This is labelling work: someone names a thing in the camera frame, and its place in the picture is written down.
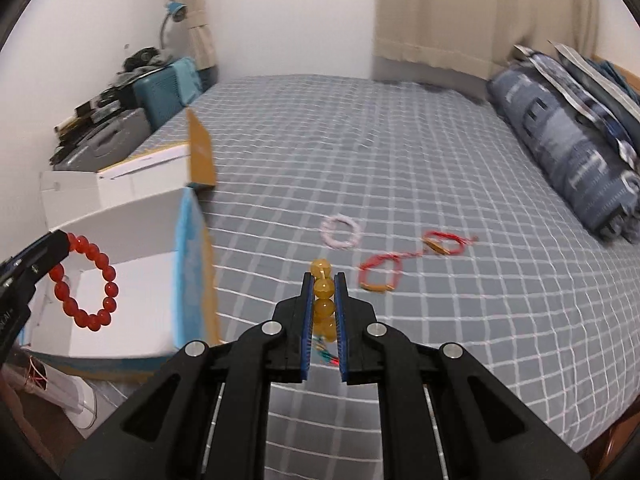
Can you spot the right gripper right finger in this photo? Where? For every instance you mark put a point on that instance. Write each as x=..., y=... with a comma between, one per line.
x=443, y=414

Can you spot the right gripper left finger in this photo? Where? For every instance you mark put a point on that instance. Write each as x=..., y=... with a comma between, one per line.
x=203, y=414

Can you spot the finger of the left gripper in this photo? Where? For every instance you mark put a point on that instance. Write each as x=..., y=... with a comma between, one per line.
x=39, y=258

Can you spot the white cardboard box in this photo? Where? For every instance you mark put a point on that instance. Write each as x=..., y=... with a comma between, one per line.
x=143, y=217

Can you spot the grey suitcase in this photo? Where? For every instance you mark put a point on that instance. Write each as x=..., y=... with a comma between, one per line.
x=106, y=144

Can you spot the clutter pile on suitcases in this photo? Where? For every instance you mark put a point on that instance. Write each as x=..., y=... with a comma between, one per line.
x=116, y=97

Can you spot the teal suitcase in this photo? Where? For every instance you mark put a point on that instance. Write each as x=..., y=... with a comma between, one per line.
x=162, y=94

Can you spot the blue patterned duvet roll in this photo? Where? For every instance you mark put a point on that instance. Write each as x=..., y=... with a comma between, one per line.
x=582, y=148

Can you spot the blue desk lamp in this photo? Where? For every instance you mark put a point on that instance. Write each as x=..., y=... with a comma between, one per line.
x=175, y=12

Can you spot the beige curtain left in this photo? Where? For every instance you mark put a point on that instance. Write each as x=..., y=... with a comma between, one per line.
x=192, y=10

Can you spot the beige curtain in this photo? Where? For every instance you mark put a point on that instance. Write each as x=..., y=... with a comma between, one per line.
x=477, y=37
x=192, y=10

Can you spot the blue patterned pillow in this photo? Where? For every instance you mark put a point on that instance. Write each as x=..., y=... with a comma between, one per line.
x=608, y=105

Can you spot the beige curtain right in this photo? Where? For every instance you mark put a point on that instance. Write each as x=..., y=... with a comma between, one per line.
x=477, y=37

